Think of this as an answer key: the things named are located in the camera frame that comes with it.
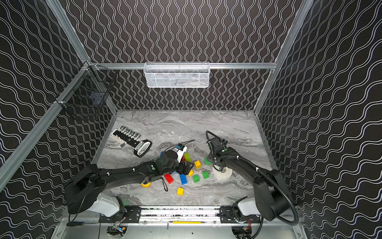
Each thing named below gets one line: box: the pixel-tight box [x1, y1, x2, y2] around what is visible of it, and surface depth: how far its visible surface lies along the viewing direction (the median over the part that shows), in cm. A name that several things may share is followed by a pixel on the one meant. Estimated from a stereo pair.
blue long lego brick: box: [179, 173, 188, 185], surface depth 87 cm
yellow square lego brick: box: [193, 159, 202, 169], surface depth 90 cm
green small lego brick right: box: [202, 170, 210, 179], surface depth 89 cm
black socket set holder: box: [110, 125, 153, 158], surface depth 103 cm
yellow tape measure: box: [141, 182, 152, 188], surface depth 84 cm
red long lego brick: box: [164, 173, 174, 185], surface depth 87 cm
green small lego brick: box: [192, 174, 200, 183], surface depth 87 cm
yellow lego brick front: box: [176, 187, 185, 196], surface depth 82 cm
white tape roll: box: [212, 164, 233, 180], surface depth 89 cm
